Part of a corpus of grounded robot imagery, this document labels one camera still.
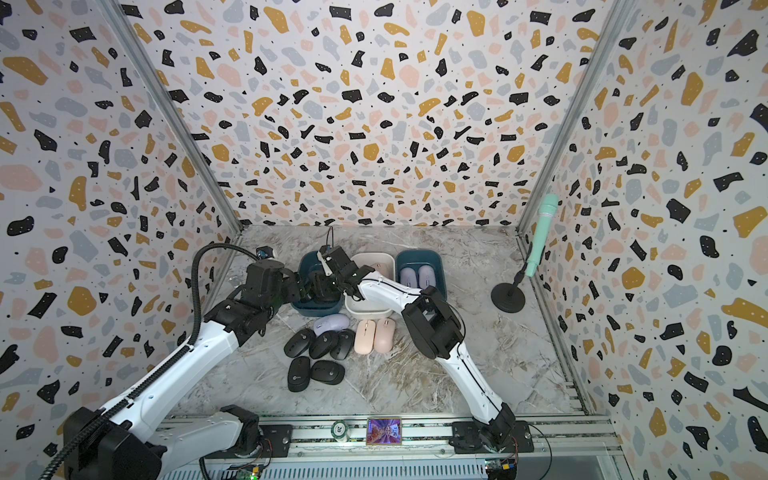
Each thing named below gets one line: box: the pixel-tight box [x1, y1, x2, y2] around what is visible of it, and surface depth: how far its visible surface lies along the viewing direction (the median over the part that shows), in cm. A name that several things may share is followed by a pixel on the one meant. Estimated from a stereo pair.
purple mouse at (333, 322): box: [314, 314, 350, 337], surface depth 94 cm
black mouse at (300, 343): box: [284, 328, 316, 358], surface depth 90 cm
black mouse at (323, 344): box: [309, 330, 338, 359], surface depth 89 cm
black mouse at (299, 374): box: [287, 356, 311, 393], surface depth 85 cm
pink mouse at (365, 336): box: [354, 319, 376, 355], surface depth 92 cm
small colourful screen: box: [366, 417, 403, 445], surface depth 76 cm
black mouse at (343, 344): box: [330, 328, 356, 361], surface depth 90 cm
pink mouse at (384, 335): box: [374, 318, 396, 354], surface depth 92 cm
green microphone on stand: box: [490, 194, 559, 313], surface depth 81 cm
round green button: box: [331, 420, 349, 439], surface depth 72 cm
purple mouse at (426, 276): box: [418, 265, 436, 289], surface depth 107 cm
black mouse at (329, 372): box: [310, 360, 345, 385], surface depth 85 cm
